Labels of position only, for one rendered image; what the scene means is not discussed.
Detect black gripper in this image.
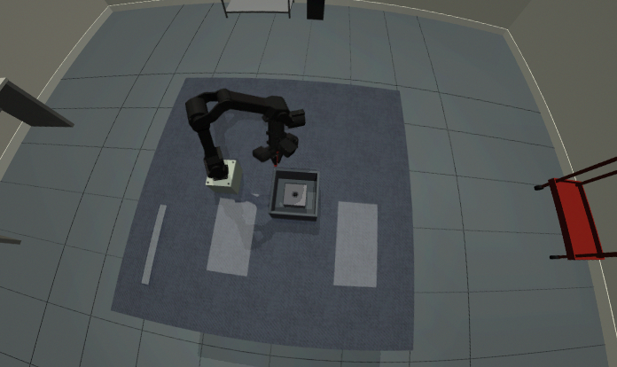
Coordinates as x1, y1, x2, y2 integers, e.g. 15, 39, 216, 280
253, 131, 299, 165

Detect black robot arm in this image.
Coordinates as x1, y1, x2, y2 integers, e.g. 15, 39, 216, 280
185, 89, 306, 181

